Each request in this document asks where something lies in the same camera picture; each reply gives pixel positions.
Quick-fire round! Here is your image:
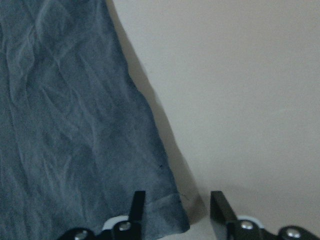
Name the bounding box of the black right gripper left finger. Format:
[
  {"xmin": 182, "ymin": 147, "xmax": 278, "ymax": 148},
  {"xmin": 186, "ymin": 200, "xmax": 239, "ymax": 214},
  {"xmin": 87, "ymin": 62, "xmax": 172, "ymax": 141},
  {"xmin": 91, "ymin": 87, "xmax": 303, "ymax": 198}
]
[{"xmin": 128, "ymin": 190, "xmax": 146, "ymax": 223}]

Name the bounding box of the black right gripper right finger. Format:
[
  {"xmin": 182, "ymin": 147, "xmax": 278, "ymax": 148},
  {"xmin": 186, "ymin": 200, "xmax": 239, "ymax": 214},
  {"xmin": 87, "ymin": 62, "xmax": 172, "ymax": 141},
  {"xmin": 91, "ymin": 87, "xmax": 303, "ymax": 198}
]
[{"xmin": 210, "ymin": 190, "xmax": 238, "ymax": 223}]

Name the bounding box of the black t-shirt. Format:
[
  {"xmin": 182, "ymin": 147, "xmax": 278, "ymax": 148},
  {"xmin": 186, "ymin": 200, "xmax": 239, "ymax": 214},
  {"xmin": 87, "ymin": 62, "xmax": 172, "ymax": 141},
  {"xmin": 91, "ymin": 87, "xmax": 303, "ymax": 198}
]
[{"xmin": 0, "ymin": 0, "xmax": 190, "ymax": 240}]

